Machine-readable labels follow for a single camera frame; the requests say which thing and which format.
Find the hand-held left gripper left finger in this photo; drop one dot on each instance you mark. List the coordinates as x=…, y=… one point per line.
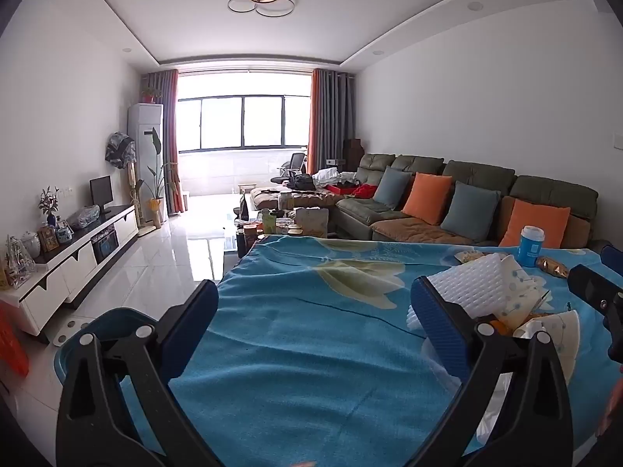
x=192, y=323

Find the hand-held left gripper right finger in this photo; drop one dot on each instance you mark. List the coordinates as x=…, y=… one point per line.
x=438, y=331

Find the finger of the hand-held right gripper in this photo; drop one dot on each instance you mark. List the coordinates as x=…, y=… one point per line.
x=614, y=259
x=591, y=284

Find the gold snack packet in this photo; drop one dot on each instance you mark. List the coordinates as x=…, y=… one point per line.
x=552, y=267

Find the white foam net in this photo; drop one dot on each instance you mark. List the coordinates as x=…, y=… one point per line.
x=472, y=282
x=413, y=321

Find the teal plastic trash bin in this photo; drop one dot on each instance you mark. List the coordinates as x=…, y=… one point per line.
x=109, y=321

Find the white printed paper cup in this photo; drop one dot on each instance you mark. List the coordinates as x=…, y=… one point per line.
x=559, y=333
x=523, y=292

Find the blue cup with white lid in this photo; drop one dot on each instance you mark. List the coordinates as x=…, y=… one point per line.
x=528, y=253

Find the orange cushion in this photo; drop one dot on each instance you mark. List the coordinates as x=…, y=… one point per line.
x=547, y=216
x=426, y=199

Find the colourful flat snack packet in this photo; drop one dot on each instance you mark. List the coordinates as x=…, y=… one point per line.
x=467, y=255

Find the black glass coffee table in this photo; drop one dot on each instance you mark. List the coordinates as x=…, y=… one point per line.
x=242, y=245

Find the cluster of brown food jars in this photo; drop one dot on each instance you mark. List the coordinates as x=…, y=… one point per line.
x=250, y=236

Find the blue floral printed blanket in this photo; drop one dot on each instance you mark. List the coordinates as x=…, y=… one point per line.
x=301, y=350

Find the white bathroom scale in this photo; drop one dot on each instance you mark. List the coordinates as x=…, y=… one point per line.
x=73, y=325

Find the grey-blue cushion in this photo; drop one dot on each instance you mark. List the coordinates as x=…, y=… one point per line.
x=392, y=187
x=469, y=214

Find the tall leafy plant yellow pot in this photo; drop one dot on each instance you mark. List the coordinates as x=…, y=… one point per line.
x=155, y=206

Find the white and black TV cabinet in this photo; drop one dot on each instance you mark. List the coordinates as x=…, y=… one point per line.
x=73, y=262

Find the plastic wrapped bundle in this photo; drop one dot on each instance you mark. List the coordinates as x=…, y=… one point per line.
x=85, y=216

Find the beige paper bag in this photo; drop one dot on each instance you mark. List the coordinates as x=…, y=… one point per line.
x=311, y=224

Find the blue and white porcelain bowl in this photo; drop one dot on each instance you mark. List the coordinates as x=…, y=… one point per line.
x=64, y=234

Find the red cloth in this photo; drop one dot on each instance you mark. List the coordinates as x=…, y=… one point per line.
x=365, y=190

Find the green and brown sofa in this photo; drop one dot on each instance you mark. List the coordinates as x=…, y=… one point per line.
x=479, y=172

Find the small black monitor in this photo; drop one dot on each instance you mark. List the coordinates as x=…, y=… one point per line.
x=101, y=190

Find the grey and orange curtain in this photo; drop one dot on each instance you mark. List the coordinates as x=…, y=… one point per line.
x=331, y=116
x=170, y=155

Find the red flat box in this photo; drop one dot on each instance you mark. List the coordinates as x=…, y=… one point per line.
x=336, y=188

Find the blue vase with leafy branch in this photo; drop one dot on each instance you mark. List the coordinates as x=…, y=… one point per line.
x=51, y=219

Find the black bag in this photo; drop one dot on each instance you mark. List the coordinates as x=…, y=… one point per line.
x=302, y=182

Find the white ceramic lidded jar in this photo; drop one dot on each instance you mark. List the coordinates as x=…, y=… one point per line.
x=30, y=244

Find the orange plastic bag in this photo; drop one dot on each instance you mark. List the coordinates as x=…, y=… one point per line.
x=12, y=345

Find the plastic wrapped model ship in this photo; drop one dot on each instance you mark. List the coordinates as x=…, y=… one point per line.
x=18, y=265

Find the floor fan with printed cover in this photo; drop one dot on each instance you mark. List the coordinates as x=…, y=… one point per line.
x=119, y=151

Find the pile of white clothes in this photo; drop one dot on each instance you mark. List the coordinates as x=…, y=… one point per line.
x=328, y=176

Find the black office chair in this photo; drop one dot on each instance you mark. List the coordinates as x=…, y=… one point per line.
x=294, y=163

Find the stack of brown boxes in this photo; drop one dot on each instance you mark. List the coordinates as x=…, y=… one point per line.
x=353, y=151

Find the large window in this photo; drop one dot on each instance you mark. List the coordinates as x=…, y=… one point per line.
x=219, y=121

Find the white standing air conditioner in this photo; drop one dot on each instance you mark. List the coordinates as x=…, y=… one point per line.
x=146, y=121

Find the small red potted plant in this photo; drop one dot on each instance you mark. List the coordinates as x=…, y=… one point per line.
x=151, y=93

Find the small picture frame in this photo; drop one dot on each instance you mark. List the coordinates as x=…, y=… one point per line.
x=48, y=239

